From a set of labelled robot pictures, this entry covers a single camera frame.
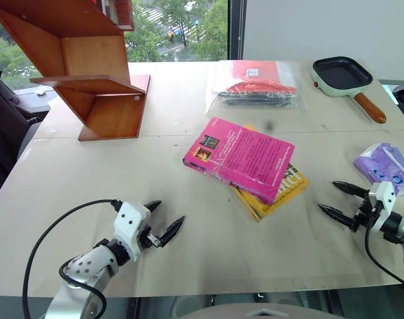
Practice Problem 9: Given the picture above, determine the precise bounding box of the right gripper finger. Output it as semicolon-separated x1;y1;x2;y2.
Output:
317;203;356;231
332;181;369;197

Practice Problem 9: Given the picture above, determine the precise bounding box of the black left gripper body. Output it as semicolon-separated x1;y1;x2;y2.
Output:
136;211;163;251

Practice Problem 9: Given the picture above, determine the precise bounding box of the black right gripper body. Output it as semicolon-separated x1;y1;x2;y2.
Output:
352;189;379;234

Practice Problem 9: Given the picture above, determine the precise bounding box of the yellow paperback book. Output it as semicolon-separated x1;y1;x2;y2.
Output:
229;124;310;223

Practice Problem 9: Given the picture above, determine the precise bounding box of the pink paperback book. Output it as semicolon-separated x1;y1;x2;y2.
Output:
182;116;296;206

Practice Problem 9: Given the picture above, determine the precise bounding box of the wooden zigzag shelf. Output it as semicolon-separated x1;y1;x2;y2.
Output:
0;0;152;143

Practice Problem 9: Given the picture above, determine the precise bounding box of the red shelved book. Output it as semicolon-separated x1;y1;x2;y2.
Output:
116;0;136;32

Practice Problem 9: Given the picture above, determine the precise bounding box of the pale shelved book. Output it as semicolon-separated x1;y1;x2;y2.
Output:
101;0;120;25

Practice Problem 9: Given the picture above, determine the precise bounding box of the purple tissue pack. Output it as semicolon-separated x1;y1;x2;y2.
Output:
352;142;404;197

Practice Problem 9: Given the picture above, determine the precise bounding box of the dark rounded shape under table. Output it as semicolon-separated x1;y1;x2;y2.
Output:
169;293;211;319

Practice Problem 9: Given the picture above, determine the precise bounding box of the green square electric pan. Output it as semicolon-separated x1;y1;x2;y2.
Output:
310;56;387;125

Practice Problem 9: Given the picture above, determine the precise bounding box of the black bundle in bag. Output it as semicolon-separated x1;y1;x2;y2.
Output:
217;91;296;109

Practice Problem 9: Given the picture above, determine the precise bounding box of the clear plastic zip bag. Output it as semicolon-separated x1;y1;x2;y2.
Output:
204;60;308;116

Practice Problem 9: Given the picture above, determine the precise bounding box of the red cloth in bag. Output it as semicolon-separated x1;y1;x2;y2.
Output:
226;60;298;98

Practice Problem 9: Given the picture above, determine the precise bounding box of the black chair with jacket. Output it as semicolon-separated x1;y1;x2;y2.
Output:
0;68;43;207

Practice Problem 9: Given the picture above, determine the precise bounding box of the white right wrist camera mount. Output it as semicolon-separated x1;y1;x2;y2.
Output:
367;181;398;234

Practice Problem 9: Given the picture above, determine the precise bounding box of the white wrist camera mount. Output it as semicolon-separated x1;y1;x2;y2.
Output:
367;181;398;234
113;201;153;263

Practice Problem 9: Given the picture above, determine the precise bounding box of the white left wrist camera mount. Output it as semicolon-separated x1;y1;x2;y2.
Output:
113;201;153;263

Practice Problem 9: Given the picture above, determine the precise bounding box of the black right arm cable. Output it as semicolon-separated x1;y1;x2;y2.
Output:
364;221;404;286

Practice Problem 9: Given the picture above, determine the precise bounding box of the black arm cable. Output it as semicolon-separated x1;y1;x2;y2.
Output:
21;199;124;319
364;221;404;286

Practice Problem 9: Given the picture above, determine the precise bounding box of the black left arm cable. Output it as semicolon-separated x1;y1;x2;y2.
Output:
21;199;124;319

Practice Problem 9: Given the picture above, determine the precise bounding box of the black window frame post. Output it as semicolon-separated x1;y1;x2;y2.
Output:
227;0;249;62

